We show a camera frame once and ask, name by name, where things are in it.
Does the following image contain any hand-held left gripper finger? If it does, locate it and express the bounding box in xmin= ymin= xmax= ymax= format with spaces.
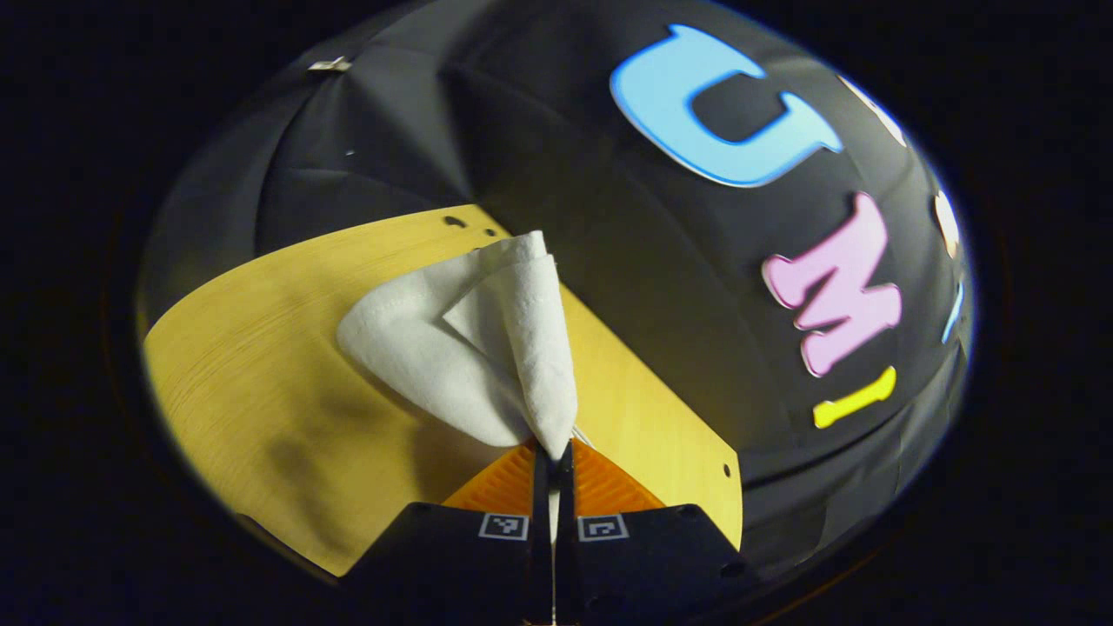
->
xmin=556 ymin=439 xmax=759 ymax=625
xmin=348 ymin=439 xmax=552 ymax=625

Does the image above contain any black backdrop cloth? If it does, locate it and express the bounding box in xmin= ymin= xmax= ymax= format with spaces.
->
xmin=139 ymin=0 xmax=975 ymax=575

